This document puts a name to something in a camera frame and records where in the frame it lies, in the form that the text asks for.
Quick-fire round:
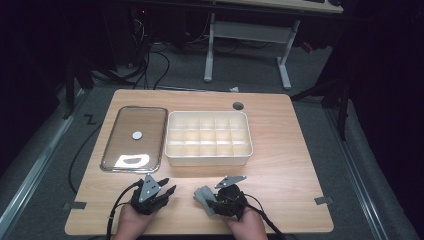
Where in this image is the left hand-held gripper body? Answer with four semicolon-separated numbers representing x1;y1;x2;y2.
130;173;169;215

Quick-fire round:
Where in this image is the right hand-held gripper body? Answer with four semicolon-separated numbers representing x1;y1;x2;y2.
213;175;248;220

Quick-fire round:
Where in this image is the grey sock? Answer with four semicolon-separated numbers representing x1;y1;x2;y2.
193;185;218;217

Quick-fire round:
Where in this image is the white divided storage box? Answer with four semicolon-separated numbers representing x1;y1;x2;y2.
164;110;254;167

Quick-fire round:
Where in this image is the person's right hand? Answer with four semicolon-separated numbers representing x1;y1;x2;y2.
221;207;268;240

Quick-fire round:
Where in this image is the person's left hand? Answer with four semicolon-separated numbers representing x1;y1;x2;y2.
113;203;158;240

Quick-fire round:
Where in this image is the transparent plastic lid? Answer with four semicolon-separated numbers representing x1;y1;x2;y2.
100;105;169;174

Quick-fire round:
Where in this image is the grey tape piece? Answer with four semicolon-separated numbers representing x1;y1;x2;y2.
63;201;88;211
314;195;334;206

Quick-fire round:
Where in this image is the black stand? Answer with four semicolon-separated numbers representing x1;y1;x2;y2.
62;56;96;121
289;76;354;142

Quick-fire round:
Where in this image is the white-framed wooden desk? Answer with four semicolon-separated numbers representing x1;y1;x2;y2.
203;0;344;91

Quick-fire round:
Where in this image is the left hand-held gripper cable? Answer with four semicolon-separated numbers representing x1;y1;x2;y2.
105;181;143;240

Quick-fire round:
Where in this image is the hand-held gripper cable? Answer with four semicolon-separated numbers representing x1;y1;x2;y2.
244;193;286;240
105;181;143;240

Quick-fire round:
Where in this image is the right hand-held gripper cable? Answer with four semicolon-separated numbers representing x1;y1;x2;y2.
244;193;286;240

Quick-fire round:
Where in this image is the black floor cable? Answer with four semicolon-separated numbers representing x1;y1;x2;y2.
68;123;104;195

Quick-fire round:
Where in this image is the metal floor rail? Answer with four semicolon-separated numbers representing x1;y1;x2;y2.
324;106;391;240
0;89;88;234

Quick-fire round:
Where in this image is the bundle of black cables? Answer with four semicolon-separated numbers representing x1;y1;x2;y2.
131;18;172;91

